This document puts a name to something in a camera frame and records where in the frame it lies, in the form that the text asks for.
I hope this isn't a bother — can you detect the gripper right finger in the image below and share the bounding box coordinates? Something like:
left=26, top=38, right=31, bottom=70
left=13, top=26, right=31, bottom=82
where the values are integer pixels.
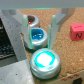
left=48, top=7, right=73, bottom=51

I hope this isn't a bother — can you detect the green button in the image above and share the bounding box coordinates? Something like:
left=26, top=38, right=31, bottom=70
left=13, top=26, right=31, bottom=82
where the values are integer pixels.
left=28, top=48, right=62, bottom=80

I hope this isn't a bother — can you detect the blue button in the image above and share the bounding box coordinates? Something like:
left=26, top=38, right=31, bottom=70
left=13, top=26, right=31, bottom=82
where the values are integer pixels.
left=24, top=27, right=48, bottom=48

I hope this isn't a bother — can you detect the pink block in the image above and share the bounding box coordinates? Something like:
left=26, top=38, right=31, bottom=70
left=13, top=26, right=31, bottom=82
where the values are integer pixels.
left=69, top=22, right=84, bottom=42

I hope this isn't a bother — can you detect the red button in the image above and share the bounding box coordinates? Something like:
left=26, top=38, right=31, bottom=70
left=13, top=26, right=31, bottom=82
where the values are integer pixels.
left=25, top=14, right=41, bottom=30

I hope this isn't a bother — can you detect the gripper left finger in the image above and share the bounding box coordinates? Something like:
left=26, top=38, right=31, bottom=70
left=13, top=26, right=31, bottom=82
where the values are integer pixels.
left=0, top=8, right=30, bottom=48

